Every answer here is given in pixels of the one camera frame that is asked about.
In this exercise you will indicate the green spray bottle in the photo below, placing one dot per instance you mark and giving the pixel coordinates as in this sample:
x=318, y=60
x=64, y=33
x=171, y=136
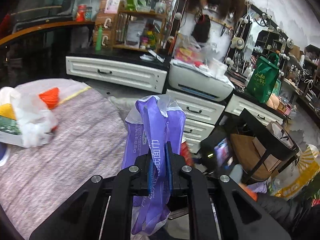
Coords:
x=99, y=38

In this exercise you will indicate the white green cardboard box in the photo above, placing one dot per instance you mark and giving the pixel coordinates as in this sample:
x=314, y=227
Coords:
x=10, y=132

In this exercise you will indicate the pink grey tablecloth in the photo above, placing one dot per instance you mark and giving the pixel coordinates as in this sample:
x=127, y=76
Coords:
x=90, y=139

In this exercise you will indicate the white printer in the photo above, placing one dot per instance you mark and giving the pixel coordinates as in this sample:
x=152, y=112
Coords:
x=198, y=81

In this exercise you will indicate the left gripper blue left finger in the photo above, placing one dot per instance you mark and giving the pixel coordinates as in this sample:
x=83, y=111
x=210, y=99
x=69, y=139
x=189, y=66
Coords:
x=151, y=174

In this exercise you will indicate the green tote bag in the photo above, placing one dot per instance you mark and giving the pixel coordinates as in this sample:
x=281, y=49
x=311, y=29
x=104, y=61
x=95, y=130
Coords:
x=263, y=79

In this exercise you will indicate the white plastic bag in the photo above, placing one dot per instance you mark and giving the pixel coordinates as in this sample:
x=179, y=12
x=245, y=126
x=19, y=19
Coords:
x=35, y=121

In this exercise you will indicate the white long desk drawer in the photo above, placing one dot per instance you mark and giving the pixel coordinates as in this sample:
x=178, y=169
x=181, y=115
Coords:
x=121, y=73

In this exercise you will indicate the white drawer cabinet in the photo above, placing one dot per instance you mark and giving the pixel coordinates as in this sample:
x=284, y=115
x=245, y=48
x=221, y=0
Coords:
x=201, y=117

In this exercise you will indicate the orange wrapper piece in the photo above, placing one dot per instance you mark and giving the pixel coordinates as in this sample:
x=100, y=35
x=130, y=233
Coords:
x=50, y=97

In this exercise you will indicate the brown paper bag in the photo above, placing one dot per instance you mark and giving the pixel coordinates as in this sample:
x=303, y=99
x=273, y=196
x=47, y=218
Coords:
x=250, y=152

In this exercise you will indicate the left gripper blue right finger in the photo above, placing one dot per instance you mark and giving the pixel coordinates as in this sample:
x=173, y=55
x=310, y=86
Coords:
x=168, y=152

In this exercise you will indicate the red tin can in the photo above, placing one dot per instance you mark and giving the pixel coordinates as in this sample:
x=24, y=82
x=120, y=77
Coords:
x=80, y=14

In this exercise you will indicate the white right desk drawer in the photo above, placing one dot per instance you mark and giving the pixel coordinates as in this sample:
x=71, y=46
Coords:
x=264, y=115

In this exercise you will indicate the purple tissue pack wrapper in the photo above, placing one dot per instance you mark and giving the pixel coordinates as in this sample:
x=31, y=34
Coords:
x=153, y=121

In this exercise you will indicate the wooden desktop shelf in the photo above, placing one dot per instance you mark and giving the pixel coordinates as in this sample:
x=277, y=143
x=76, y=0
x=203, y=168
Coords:
x=139, y=31

